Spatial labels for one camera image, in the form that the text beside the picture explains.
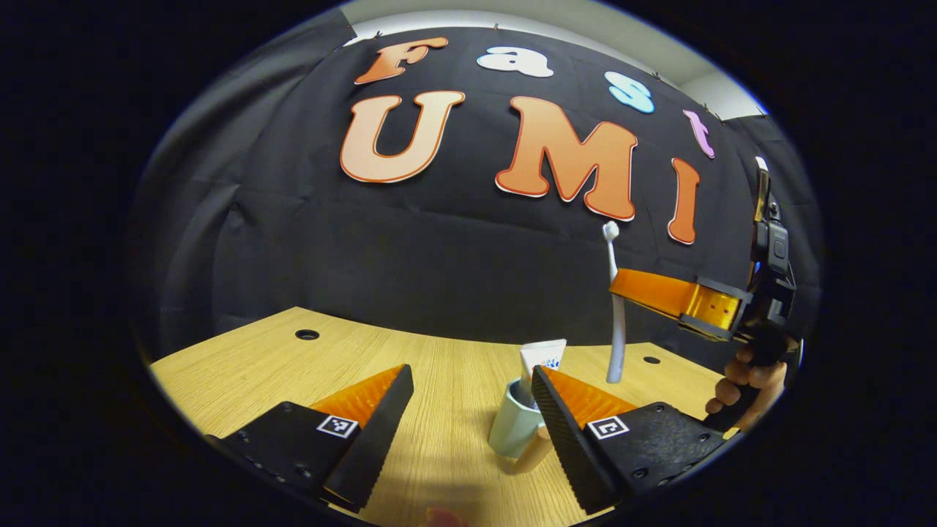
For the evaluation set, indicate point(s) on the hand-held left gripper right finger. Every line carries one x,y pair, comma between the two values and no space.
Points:
564,432

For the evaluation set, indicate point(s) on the white toothbrush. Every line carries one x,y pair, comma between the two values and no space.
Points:
618,344

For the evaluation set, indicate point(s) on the wooden desktop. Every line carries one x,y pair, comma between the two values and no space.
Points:
293,380

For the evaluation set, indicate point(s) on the white toothpaste tube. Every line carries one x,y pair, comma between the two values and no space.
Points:
543,355

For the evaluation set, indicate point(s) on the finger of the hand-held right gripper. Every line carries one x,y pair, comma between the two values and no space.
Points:
659,293

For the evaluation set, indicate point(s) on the black backdrop cloth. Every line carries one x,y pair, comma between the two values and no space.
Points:
439,256

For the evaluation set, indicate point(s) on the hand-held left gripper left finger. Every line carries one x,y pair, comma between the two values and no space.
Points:
381,432

